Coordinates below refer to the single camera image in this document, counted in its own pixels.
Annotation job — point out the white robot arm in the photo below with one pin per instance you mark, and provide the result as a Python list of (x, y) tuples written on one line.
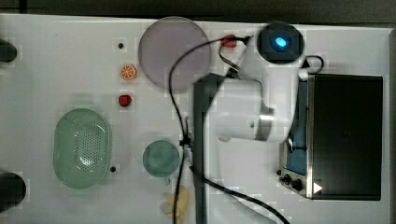
[(257, 104)]

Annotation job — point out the green oval strainer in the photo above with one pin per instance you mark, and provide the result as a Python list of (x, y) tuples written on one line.
[(82, 148)]

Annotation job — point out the green mug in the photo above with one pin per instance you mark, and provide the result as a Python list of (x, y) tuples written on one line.
[(161, 159)]

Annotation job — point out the red strawberry toy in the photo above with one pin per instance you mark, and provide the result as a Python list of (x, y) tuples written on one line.
[(229, 41), (125, 100)]

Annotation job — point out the orange slice toy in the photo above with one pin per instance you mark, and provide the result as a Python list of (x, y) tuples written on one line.
[(128, 72)]

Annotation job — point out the grey round plate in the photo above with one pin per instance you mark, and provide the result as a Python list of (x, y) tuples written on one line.
[(163, 43)]

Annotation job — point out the yellow banana toy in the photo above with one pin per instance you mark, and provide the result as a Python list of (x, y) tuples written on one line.
[(177, 211)]

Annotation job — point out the black toaster oven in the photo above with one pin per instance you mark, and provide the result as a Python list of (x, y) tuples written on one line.
[(334, 148)]

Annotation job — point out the black post upper left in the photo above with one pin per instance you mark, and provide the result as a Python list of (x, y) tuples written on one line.
[(8, 52)]

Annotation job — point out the black post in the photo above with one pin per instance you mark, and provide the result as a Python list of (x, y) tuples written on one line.
[(12, 191), (8, 52)]

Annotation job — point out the black post lower left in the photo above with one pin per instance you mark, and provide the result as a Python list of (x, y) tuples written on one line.
[(12, 191)]

